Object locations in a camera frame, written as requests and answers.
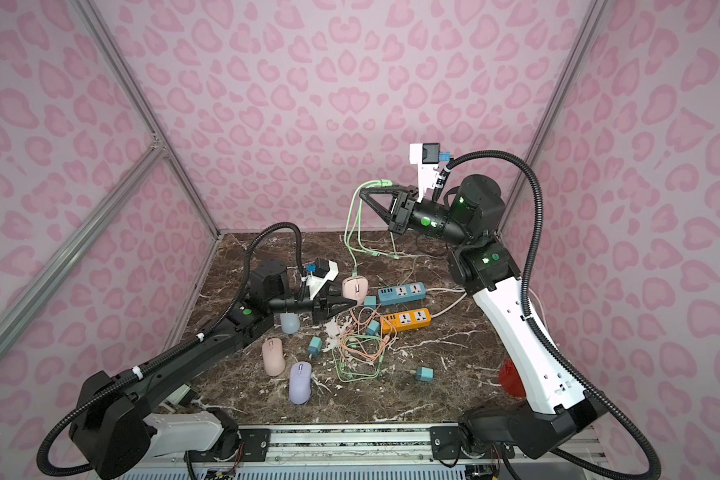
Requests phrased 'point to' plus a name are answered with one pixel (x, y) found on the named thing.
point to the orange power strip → (406, 320)
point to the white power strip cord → (456, 290)
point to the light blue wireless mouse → (290, 322)
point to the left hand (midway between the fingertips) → (354, 296)
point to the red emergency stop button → (510, 379)
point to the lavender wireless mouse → (300, 382)
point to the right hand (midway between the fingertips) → (362, 203)
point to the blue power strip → (402, 293)
